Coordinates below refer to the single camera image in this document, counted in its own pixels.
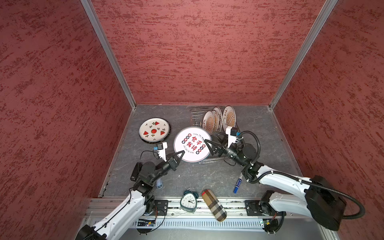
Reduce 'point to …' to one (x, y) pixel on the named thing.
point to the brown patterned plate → (229, 117)
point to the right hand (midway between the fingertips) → (207, 139)
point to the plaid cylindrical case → (214, 205)
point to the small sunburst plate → (208, 122)
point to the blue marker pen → (238, 183)
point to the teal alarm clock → (188, 200)
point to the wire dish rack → (197, 116)
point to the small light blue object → (159, 183)
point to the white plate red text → (191, 140)
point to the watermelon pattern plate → (154, 130)
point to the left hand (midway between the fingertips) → (185, 154)
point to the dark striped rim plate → (154, 130)
